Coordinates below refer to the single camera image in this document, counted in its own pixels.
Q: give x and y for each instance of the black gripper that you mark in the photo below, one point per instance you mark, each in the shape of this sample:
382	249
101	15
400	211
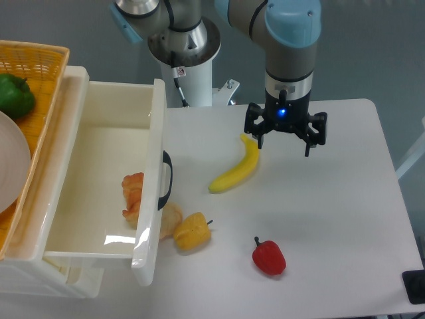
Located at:
289	116

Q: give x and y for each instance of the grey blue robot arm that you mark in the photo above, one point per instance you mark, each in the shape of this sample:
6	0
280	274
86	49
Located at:
287	32

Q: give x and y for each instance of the white plastic drawer cabinet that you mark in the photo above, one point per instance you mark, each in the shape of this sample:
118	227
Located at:
23	270

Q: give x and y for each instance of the yellow banana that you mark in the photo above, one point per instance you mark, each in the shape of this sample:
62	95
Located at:
240	171

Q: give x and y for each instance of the red bell pepper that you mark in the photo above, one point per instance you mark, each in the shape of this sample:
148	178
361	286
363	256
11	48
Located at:
268	257

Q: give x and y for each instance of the yellow bell pepper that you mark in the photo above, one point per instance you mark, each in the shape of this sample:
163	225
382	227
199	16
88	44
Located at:
192	232

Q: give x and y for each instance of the pale bread roll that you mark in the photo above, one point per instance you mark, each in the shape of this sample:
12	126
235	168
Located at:
172	217

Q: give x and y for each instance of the orange croissant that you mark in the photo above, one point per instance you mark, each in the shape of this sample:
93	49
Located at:
132	191

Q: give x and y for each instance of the black device at table edge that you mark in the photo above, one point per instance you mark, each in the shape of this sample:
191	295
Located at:
414	285

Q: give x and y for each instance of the orange woven basket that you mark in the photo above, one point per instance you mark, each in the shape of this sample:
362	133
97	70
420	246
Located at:
43	66

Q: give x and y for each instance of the green bell pepper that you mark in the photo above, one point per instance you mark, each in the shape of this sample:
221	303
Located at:
17	100

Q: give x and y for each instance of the beige plate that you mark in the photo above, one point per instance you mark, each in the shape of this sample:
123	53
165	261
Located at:
15	161

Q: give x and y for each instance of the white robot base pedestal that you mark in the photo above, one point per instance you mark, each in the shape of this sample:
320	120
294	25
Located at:
186	63

